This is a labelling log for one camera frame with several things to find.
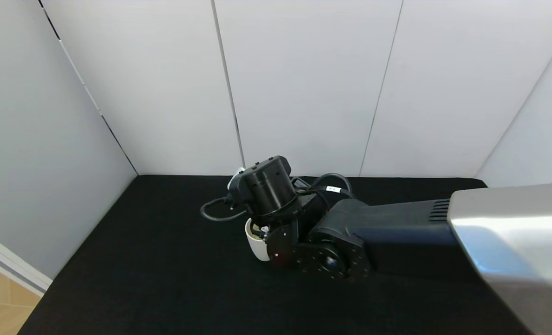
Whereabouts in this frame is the cream plastic cup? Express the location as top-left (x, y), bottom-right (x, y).
top-left (244, 217), bottom-right (273, 262)

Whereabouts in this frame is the black table cloth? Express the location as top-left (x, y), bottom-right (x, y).
top-left (19, 175), bottom-right (532, 335)

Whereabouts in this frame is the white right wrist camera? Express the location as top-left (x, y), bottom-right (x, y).
top-left (228, 167), bottom-right (246, 191)

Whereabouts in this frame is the black cable with white label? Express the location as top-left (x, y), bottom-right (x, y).
top-left (200, 173), bottom-right (354, 222)

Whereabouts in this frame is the white panel frame rail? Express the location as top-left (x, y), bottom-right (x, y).
top-left (0, 227), bottom-right (54, 297)

